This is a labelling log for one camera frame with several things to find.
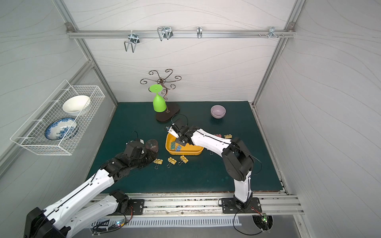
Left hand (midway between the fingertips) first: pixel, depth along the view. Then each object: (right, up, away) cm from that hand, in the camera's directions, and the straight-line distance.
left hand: (157, 155), depth 79 cm
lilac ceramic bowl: (+38, +25, +32) cm, 56 cm away
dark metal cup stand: (+2, +28, +39) cm, 48 cm away
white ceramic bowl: (-42, +27, -3) cm, 50 cm away
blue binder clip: (+10, 0, +14) cm, 18 cm away
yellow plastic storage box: (+16, 0, +14) cm, 21 cm away
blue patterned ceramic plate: (-39, +16, -14) cm, 44 cm away
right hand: (+13, +12, +11) cm, 21 cm away
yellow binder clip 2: (+13, -5, +11) cm, 18 cm away
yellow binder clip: (+7, -6, +9) cm, 13 cm away
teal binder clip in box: (+6, +2, +16) cm, 18 cm away
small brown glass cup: (-6, +3, +13) cm, 15 cm away
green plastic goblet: (-1, +29, +11) cm, 31 cm away
